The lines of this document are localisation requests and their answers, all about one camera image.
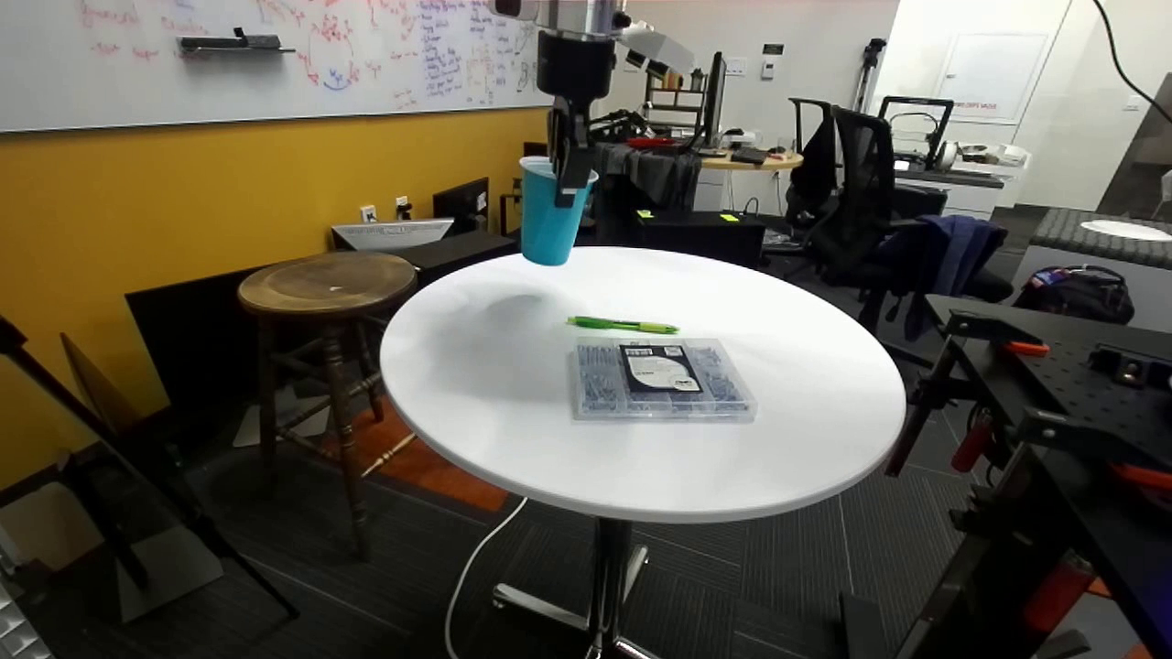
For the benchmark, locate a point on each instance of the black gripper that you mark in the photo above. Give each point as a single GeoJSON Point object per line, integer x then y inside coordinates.
{"type": "Point", "coordinates": [573, 130]}

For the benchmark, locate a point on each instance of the blue plastic cup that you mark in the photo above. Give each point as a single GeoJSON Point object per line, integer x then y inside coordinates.
{"type": "Point", "coordinates": [552, 223]}

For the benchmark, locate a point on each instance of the green pen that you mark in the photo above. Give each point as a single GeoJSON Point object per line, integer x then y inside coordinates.
{"type": "Point", "coordinates": [623, 322]}

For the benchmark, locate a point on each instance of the cluttered wooden desk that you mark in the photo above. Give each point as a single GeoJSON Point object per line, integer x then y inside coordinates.
{"type": "Point", "coordinates": [745, 171]}

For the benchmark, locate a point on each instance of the white rectangular bin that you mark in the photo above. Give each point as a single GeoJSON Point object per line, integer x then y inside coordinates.
{"type": "Point", "coordinates": [389, 233]}

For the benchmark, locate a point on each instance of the black hard drive white label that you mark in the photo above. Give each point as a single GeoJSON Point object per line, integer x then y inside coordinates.
{"type": "Point", "coordinates": [660, 368]}

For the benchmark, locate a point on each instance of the round wooden stool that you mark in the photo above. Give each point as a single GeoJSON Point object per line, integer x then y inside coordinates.
{"type": "Point", "coordinates": [323, 283]}

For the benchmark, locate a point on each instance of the black office chair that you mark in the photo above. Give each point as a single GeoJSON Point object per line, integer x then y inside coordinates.
{"type": "Point", "coordinates": [844, 184]}

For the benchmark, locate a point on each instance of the whiteboard with writing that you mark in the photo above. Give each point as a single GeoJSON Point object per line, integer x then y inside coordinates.
{"type": "Point", "coordinates": [245, 74]}

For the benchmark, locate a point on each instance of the black framed monitor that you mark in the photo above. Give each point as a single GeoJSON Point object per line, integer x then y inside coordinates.
{"type": "Point", "coordinates": [916, 130]}

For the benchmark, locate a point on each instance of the whiteboard eraser holder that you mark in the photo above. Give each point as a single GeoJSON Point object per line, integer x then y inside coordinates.
{"type": "Point", "coordinates": [233, 46]}

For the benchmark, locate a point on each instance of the blue jacket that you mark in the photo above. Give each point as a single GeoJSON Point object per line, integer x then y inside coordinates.
{"type": "Point", "coordinates": [953, 249]}

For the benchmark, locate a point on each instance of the black low cabinet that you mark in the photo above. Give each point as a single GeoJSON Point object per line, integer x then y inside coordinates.
{"type": "Point", "coordinates": [186, 340]}

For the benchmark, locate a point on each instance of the dark backpack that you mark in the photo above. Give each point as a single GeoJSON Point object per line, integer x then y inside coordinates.
{"type": "Point", "coordinates": [1076, 294]}

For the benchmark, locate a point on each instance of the black tripod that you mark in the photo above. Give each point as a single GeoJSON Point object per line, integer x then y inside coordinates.
{"type": "Point", "coordinates": [112, 462]}

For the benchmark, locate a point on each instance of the black metal workbench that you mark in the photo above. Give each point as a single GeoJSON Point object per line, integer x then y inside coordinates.
{"type": "Point", "coordinates": [1101, 404]}

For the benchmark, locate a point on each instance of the metal table pedestal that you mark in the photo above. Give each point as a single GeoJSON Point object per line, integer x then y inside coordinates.
{"type": "Point", "coordinates": [606, 587]}

